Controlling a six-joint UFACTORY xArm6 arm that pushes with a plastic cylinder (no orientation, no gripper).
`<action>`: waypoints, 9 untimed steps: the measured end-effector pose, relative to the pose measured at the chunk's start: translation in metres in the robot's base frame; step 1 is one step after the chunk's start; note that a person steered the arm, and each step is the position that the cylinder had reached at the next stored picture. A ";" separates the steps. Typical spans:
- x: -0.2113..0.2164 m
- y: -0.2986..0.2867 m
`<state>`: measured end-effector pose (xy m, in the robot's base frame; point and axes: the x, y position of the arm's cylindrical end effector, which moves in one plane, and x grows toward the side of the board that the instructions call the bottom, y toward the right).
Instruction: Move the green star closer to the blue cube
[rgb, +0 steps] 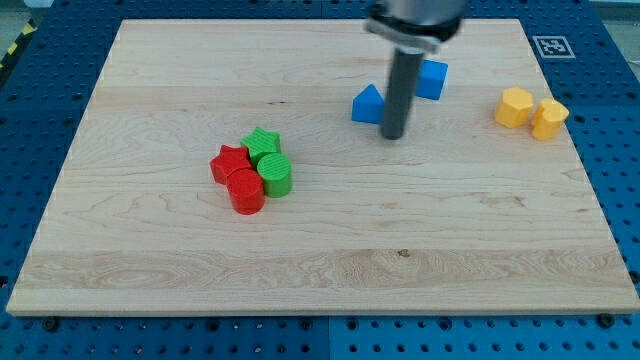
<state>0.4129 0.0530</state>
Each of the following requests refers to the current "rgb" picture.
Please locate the light wooden board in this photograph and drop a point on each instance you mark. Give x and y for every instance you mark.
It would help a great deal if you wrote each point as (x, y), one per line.
(461, 216)

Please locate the green cylinder block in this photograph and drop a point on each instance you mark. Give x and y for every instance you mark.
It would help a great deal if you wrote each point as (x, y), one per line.
(275, 170)

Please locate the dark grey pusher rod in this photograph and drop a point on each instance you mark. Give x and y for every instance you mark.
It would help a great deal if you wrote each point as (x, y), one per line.
(402, 81)

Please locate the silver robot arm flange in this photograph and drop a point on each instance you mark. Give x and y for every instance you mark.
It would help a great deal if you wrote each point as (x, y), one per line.
(416, 26)

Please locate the white fiducial marker tag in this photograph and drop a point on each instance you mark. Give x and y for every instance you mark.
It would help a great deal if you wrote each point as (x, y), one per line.
(553, 47)

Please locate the blue triangle block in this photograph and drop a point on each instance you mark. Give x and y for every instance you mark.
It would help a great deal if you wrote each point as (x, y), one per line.
(367, 106)

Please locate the red cylinder block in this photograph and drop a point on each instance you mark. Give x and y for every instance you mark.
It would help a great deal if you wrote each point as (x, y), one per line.
(245, 188)

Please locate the blue cube block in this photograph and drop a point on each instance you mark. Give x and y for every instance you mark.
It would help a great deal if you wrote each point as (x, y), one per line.
(431, 79)

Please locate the red star block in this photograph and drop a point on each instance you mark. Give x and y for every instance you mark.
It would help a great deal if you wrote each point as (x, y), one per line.
(228, 161)

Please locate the yellow hexagon block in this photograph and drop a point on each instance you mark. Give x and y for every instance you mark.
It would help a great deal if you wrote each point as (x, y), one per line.
(513, 107)

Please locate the green star block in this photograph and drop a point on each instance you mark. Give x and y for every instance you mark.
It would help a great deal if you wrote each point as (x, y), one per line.
(261, 143)

